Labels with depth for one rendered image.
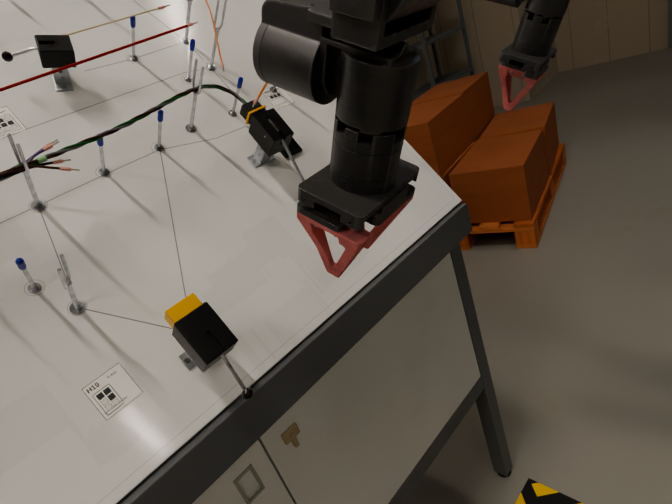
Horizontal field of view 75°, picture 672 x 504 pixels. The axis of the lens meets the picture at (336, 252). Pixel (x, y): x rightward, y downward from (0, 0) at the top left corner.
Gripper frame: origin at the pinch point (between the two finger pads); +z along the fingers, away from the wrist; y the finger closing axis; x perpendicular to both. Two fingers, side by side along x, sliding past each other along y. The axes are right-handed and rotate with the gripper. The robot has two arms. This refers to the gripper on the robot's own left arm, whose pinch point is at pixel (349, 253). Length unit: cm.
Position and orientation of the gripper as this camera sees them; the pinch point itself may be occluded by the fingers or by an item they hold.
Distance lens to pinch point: 44.2
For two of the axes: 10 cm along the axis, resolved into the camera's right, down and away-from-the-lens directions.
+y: -5.7, 5.1, -6.4
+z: -1.0, 7.3, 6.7
